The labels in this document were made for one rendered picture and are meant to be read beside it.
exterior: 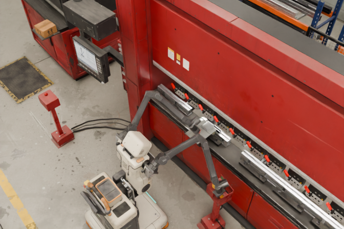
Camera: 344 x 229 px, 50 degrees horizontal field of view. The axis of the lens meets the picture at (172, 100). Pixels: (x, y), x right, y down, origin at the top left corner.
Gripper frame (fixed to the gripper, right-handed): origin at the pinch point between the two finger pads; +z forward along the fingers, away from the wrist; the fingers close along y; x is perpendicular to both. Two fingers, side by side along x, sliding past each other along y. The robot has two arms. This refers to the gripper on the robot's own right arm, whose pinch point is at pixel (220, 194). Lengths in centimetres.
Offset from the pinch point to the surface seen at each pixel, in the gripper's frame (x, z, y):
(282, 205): -40, 0, 39
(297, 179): -38, -29, 55
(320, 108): -31, -110, 76
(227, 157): 25.5, -2.9, 26.5
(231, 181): 12.6, 21.6, 19.2
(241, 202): -4.1, 41.4, 17.5
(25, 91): 311, 44, -136
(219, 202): -5.1, 0.8, -4.7
